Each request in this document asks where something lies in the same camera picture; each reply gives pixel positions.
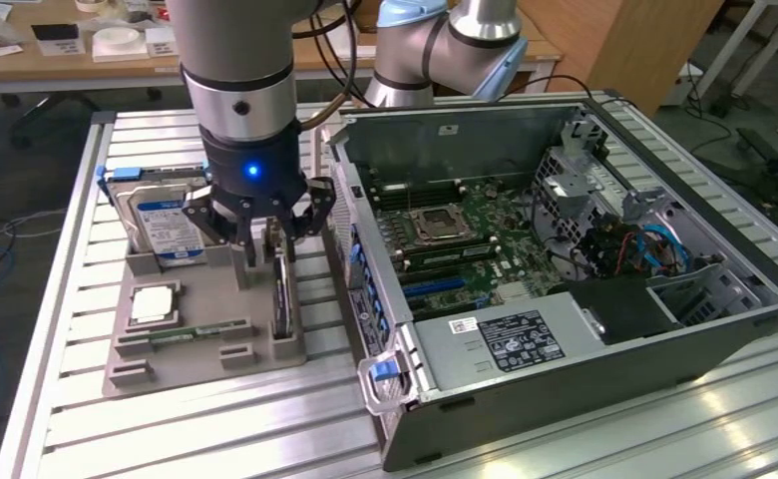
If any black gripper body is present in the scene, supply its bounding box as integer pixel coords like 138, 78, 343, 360
199, 122, 311, 222

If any graphics card with metal bracket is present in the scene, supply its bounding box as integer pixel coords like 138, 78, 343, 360
262, 217, 299, 339

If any CPU socket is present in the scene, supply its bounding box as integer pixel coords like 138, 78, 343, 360
411, 207, 474, 248

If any silver CPU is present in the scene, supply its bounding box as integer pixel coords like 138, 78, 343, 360
129, 286, 178, 321

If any blue expansion slot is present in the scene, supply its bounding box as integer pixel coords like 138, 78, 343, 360
401, 276, 467, 298

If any green RAM stick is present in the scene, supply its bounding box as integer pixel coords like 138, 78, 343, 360
149, 323, 231, 345

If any green motherboard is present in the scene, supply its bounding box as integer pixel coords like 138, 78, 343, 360
362, 172, 577, 323

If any white paper stack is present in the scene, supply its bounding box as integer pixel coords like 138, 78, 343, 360
325, 22, 382, 61

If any grey parts rack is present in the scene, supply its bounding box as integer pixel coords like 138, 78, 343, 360
101, 239, 311, 399

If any white labelled box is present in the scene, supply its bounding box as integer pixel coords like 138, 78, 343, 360
143, 25, 179, 59

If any black chair base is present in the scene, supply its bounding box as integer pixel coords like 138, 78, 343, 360
0, 87, 165, 149

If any grey power supply unit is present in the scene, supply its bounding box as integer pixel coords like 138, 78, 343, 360
411, 291, 607, 393

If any perforated silver drive cage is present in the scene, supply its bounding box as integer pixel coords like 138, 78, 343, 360
531, 144, 630, 250

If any wooden desk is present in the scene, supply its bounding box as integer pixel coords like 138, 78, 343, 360
0, 0, 563, 96

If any white box with black top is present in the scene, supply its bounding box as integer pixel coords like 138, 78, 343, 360
31, 23, 89, 57

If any black fan shroud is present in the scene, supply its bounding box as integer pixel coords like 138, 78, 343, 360
565, 276, 683, 346

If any open dark PC case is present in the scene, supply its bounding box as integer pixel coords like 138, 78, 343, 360
310, 89, 778, 474

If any wooden cabinet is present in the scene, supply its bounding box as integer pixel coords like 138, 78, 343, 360
525, 0, 727, 114

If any silver disk bay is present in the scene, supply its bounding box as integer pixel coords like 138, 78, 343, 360
645, 261, 763, 328

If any hard disk with blue bracket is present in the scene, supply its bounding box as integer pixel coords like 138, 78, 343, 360
95, 160, 222, 265

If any black cable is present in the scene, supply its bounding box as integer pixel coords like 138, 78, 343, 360
507, 73, 637, 106

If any red wire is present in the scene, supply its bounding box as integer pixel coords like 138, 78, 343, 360
613, 232, 631, 273

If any blue wire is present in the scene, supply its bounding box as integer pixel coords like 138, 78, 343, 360
633, 224, 690, 275

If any white desk frame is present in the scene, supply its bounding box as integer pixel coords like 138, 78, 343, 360
693, 0, 778, 136

